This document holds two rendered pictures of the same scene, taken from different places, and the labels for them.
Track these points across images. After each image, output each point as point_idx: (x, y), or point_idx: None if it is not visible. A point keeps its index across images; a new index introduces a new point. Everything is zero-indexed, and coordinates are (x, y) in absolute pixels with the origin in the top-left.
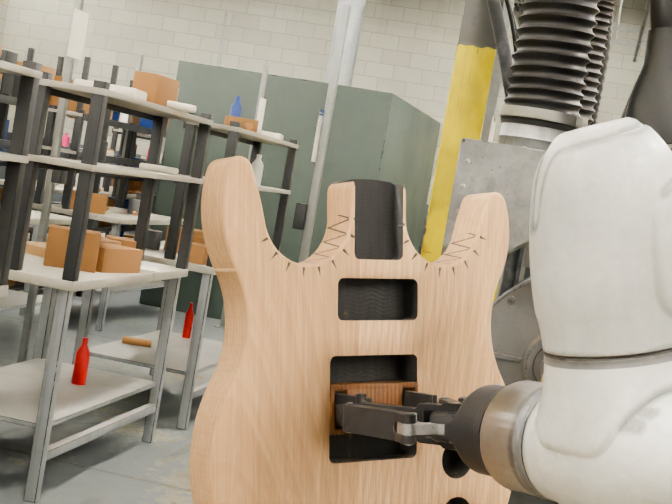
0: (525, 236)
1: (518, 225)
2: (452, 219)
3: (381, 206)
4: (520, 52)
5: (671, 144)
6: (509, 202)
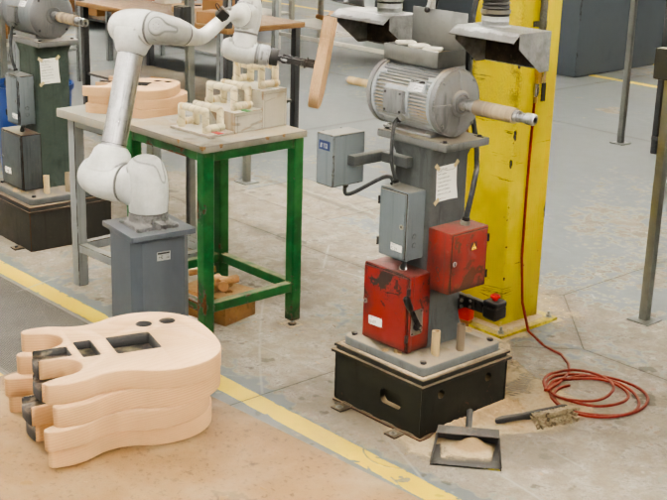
0: (350, 33)
1: (352, 30)
2: (366, 30)
3: None
4: None
5: (358, 3)
6: (355, 23)
